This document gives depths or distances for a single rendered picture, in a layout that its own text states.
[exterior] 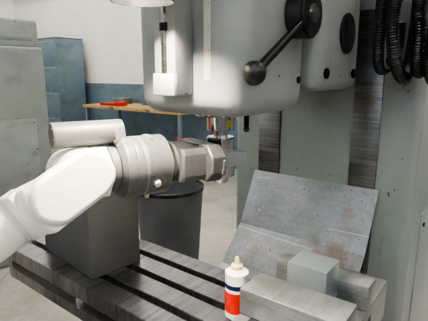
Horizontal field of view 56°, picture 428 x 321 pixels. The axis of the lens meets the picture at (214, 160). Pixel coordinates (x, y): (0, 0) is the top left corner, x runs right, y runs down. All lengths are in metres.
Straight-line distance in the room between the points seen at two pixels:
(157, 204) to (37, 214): 2.06
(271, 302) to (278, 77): 0.32
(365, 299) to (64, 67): 7.50
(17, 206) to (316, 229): 0.67
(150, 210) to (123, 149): 2.04
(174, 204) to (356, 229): 1.73
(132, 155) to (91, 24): 7.60
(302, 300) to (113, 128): 0.35
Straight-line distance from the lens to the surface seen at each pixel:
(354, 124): 0.94
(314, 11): 0.63
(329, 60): 0.72
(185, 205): 2.56
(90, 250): 0.85
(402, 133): 0.92
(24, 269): 1.06
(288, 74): 0.63
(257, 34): 0.55
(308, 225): 0.98
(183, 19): 0.56
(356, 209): 0.95
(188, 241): 2.68
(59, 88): 7.83
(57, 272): 0.94
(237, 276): 0.69
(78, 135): 0.55
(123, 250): 0.90
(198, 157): 0.59
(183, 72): 0.55
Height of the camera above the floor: 1.37
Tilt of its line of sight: 12 degrees down
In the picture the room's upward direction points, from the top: straight up
